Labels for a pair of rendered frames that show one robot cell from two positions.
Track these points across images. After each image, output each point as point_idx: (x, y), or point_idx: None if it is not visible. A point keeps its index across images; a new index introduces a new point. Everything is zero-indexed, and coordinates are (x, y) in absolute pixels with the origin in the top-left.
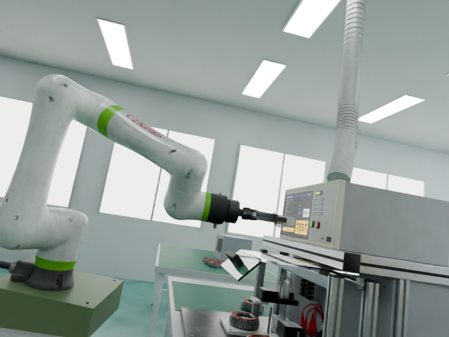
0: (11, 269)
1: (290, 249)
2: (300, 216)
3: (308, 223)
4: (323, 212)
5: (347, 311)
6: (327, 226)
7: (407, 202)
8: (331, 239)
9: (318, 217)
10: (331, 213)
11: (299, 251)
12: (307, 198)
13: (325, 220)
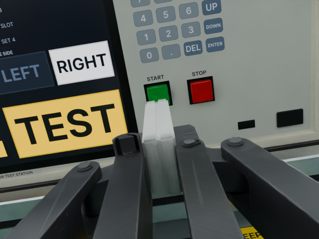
0: None
1: None
2: (32, 86)
3: (121, 100)
4: (230, 39)
5: None
6: (267, 81)
7: None
8: (303, 114)
9: (193, 63)
10: (290, 32)
11: (161, 207)
12: (65, 0)
13: (253, 65)
